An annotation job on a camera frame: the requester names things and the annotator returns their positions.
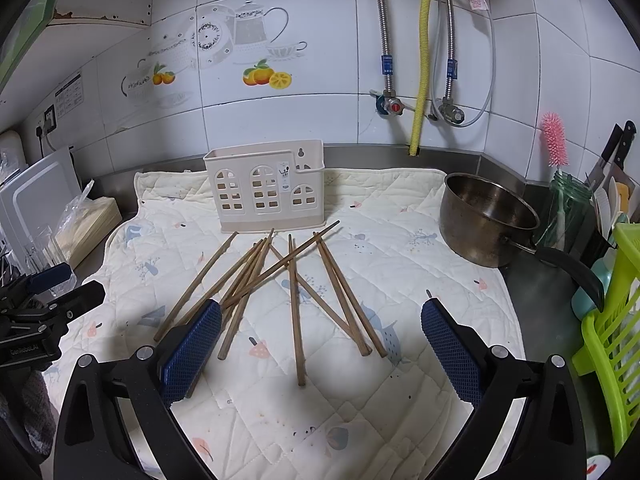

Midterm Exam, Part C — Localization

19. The white quilted patterned mat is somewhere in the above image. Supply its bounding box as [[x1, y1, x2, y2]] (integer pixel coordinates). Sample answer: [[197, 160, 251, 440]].
[[44, 169, 525, 479]]

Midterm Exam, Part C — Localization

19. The wall power socket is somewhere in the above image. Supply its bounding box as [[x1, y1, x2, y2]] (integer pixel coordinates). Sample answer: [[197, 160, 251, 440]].
[[36, 105, 58, 152]]

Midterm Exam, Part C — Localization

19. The black handled knife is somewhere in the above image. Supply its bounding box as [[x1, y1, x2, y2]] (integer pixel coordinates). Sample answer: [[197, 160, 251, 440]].
[[585, 120, 637, 191]]

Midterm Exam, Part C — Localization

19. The left steel braided hose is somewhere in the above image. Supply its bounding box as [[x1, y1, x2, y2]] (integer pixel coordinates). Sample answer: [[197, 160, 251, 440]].
[[369, 0, 393, 97]]

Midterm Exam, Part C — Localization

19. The bagged stack of napkins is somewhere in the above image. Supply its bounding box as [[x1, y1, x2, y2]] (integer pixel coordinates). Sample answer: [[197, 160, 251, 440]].
[[54, 180, 122, 269]]

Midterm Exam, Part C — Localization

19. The green plastic dish rack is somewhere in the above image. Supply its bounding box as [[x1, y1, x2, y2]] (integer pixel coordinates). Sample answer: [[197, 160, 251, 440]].
[[572, 223, 640, 452]]

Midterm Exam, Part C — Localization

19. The white plate red mark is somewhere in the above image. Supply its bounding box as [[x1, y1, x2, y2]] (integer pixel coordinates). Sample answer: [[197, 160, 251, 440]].
[[586, 454, 612, 480]]

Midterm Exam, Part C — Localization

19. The beige plastic utensil holder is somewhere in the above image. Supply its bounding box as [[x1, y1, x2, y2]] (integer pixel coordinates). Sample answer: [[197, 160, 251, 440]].
[[203, 140, 326, 233]]

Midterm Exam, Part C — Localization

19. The right steel braided hose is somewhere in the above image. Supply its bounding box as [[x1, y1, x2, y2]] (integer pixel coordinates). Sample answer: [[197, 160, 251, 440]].
[[439, 0, 471, 104]]

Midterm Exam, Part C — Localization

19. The long crossing wooden chopstick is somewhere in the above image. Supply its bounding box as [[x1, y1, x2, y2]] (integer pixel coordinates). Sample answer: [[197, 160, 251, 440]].
[[226, 220, 341, 307]]

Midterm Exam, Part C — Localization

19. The yellow corrugated gas hose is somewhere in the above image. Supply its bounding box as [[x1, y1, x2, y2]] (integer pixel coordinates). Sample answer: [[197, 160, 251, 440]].
[[408, 0, 440, 157]]

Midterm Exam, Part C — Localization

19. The red handle water valve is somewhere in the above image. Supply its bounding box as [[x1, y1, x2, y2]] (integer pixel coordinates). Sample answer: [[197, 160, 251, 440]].
[[370, 90, 416, 117]]

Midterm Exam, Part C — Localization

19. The wooden chopstick crossing diagonal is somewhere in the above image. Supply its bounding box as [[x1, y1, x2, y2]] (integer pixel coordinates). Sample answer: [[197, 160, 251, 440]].
[[290, 273, 352, 337]]

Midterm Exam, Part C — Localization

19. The teal cup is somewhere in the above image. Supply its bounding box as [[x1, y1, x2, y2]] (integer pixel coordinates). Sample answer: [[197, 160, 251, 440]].
[[570, 257, 613, 320]]

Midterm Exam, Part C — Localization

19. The pink bottle brush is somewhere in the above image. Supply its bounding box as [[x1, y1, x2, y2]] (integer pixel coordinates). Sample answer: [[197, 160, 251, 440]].
[[541, 113, 568, 168]]

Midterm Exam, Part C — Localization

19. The wooden chopstick vertical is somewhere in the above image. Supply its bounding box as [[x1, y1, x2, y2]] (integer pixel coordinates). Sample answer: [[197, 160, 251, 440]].
[[288, 258, 306, 388]]

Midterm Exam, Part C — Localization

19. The steel saucepan black handle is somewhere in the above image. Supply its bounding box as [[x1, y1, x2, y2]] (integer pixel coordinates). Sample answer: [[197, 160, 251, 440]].
[[439, 172, 590, 286]]

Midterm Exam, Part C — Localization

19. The chrome water valve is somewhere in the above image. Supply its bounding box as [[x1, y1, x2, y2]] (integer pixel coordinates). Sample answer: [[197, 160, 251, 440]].
[[430, 98, 464, 127]]

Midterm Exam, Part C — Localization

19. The green glass jar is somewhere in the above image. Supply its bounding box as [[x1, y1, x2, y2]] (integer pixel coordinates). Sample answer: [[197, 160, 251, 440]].
[[535, 169, 592, 252]]

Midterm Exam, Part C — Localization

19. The steel braided hose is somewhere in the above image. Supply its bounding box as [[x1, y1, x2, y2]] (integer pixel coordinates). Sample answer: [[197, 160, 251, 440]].
[[369, 0, 393, 97], [439, 0, 471, 104]]

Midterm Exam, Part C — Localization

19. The white thin hose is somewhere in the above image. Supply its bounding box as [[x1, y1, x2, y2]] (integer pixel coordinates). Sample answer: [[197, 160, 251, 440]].
[[432, 0, 497, 129]]

